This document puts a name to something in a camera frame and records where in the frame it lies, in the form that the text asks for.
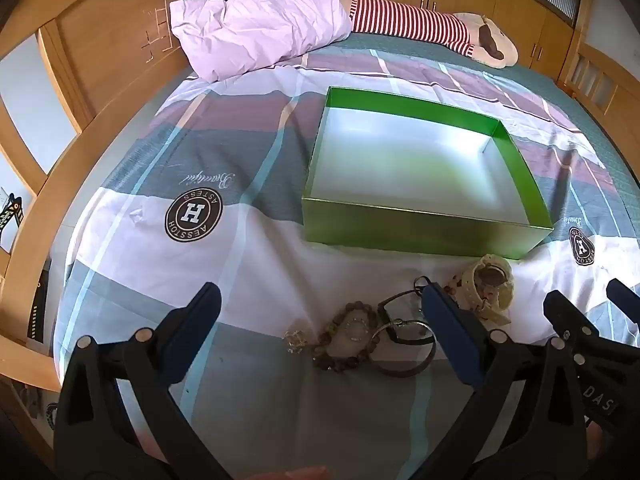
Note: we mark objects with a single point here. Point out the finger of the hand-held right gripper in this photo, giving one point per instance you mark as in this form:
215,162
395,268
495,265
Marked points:
565,310
624,294

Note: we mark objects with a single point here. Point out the black box with yellow strip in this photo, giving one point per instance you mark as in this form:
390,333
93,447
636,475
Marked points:
37,305

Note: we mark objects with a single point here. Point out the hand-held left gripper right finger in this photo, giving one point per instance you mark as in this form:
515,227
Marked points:
450,332

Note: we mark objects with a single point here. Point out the pink pillow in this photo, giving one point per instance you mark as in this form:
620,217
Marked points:
260,25

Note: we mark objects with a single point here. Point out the green cardboard box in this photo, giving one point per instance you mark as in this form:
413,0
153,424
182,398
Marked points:
400,150

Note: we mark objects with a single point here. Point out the black wrist watch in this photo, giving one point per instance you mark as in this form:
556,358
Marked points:
395,305

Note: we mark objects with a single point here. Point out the wooden bed footboard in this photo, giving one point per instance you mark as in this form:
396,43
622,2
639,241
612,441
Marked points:
600,80

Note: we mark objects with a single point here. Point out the wooden wardrobe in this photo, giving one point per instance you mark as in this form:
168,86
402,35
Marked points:
515,10

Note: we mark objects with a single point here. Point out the white wrist watch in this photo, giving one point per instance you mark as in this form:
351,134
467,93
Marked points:
492,287

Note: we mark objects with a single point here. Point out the black and yellow object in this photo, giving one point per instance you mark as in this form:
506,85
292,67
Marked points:
12,210

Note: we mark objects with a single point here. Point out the wooden headboard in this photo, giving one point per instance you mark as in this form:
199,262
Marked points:
110,35

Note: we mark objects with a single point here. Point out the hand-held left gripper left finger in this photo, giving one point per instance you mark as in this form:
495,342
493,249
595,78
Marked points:
192,327

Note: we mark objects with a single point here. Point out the striped plush toy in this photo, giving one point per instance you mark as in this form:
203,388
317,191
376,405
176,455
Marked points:
410,20

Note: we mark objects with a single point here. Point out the person's right hand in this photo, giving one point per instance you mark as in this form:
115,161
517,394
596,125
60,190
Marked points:
595,442

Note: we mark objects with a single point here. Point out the bronze metal bangle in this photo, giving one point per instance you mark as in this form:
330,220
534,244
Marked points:
405,371

